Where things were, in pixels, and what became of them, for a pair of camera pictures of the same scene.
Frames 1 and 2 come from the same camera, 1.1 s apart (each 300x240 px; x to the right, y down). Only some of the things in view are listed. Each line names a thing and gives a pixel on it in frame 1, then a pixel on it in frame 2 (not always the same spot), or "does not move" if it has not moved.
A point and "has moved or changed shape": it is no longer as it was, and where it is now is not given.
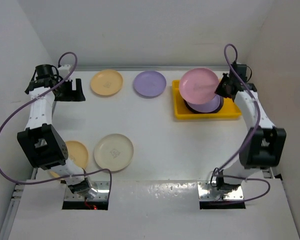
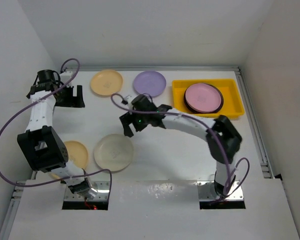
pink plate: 199,86 has moved or changed shape
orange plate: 77,153 does not move
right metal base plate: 206,192 does not move
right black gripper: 218,91 → 128,118
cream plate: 113,151 does not move
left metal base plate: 102,187 does not move
